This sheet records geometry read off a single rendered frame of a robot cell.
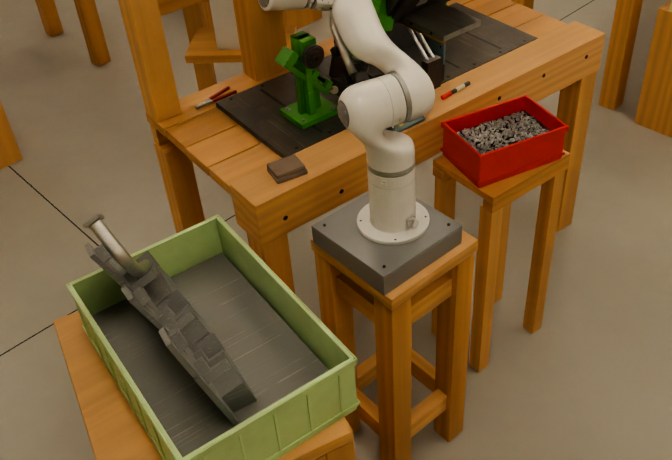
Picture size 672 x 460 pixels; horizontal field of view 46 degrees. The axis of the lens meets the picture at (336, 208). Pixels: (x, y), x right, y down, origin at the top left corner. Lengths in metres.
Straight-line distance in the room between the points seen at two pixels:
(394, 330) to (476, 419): 0.81
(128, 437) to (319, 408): 0.44
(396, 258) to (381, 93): 0.42
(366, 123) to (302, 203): 0.56
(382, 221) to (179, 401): 0.66
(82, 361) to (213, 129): 0.90
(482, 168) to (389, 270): 0.55
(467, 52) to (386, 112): 1.10
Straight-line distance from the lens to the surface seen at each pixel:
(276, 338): 1.88
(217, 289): 2.02
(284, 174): 2.23
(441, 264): 2.03
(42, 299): 3.46
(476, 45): 2.91
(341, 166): 2.30
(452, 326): 2.28
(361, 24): 1.86
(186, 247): 2.07
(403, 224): 2.00
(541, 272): 2.82
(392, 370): 2.16
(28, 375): 3.19
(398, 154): 1.87
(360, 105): 1.77
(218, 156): 2.43
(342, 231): 2.04
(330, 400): 1.72
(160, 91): 2.60
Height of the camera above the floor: 2.24
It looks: 39 degrees down
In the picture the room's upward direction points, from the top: 4 degrees counter-clockwise
